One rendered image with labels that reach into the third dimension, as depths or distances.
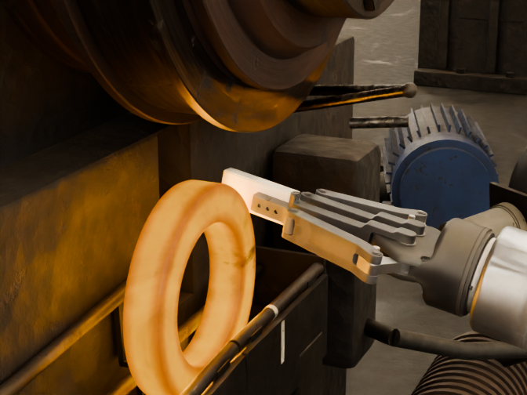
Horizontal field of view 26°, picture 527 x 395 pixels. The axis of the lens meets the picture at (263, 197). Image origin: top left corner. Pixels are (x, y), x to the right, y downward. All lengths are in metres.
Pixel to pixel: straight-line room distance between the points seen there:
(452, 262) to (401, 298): 1.97
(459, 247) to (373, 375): 1.59
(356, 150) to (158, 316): 0.39
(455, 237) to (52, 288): 0.31
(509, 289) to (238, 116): 0.24
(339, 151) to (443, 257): 0.30
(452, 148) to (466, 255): 2.14
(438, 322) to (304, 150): 1.61
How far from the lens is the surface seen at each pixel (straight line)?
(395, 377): 2.48
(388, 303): 2.83
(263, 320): 0.99
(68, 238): 0.87
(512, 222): 1.32
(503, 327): 0.90
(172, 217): 0.88
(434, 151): 3.03
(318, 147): 1.18
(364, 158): 1.17
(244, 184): 0.98
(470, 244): 0.91
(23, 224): 0.82
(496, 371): 1.34
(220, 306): 1.00
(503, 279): 0.89
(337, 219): 0.94
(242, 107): 0.88
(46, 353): 0.85
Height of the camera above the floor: 1.12
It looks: 18 degrees down
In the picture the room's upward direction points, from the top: straight up
